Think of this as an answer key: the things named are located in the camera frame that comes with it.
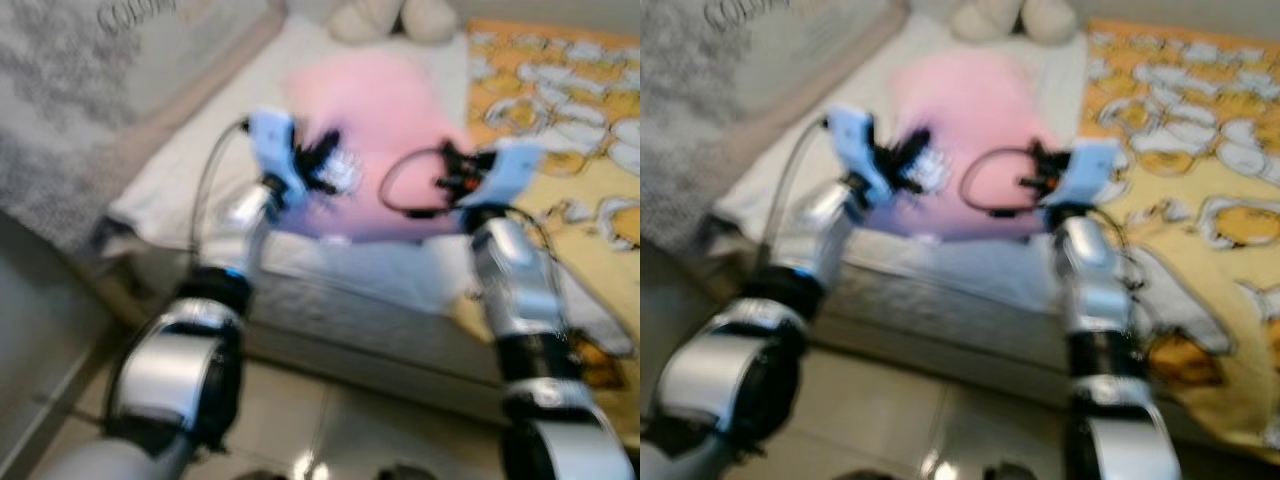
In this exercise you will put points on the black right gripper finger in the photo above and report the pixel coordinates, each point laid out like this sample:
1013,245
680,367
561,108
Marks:
1040,151
1020,187
437,192
446,152

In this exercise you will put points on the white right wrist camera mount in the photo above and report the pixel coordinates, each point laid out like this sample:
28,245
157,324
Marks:
1085,165
510,165

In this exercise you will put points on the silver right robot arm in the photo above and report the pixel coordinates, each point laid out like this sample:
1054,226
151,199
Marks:
1095,290
515,280

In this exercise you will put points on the dark robot foot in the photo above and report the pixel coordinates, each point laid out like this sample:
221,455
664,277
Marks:
405,472
1010,472
860,474
262,474

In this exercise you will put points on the white bed sheet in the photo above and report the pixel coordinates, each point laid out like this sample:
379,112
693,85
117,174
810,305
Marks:
200,190
790,185

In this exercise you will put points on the dark robot left foot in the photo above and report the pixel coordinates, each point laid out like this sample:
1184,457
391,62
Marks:
860,474
262,474

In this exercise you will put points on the cream plush toy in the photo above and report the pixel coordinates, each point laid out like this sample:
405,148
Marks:
985,20
365,20

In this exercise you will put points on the grey quilted mattress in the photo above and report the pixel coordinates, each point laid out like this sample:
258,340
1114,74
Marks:
330,345
930,325

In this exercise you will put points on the dark robot right foot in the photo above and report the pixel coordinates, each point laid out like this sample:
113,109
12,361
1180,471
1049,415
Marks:
405,472
1010,472

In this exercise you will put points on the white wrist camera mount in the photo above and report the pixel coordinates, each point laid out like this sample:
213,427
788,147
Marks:
272,140
1085,165
850,135
510,165

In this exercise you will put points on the grey patterned lettered cover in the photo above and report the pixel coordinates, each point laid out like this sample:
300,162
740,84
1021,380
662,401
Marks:
690,90
60,90

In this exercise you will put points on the pink pillow with sheep print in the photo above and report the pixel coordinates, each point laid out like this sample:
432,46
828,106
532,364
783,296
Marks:
380,110
960,110

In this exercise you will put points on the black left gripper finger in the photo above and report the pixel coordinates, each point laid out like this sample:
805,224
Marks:
322,185
905,185
910,142
324,145

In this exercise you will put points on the yellow cartoon print blanket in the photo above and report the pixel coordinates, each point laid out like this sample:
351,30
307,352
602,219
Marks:
560,110
1180,110

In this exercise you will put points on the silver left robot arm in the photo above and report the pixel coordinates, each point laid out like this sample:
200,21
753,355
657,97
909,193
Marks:
180,370
730,375

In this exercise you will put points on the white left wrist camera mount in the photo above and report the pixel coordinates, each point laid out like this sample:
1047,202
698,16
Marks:
272,140
850,135

